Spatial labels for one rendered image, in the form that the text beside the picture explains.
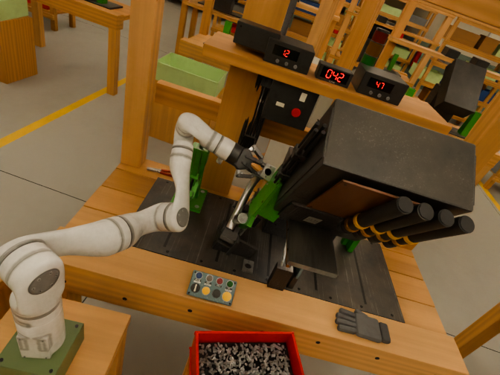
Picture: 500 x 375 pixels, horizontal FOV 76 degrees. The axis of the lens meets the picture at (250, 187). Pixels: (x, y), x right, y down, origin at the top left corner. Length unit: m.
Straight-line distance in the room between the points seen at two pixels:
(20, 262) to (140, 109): 0.88
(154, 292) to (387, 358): 0.82
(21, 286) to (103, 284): 0.48
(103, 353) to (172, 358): 0.97
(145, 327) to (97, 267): 0.97
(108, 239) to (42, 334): 0.24
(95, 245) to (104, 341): 0.34
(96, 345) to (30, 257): 0.43
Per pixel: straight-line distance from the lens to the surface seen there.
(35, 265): 0.72
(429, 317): 1.57
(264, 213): 1.11
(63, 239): 0.81
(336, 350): 1.28
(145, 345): 2.02
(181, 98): 1.46
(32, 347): 0.94
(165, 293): 1.11
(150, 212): 1.01
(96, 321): 1.11
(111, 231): 0.84
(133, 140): 1.52
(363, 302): 1.37
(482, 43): 8.60
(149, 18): 1.32
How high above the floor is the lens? 1.81
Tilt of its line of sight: 35 degrees down
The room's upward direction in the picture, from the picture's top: 20 degrees clockwise
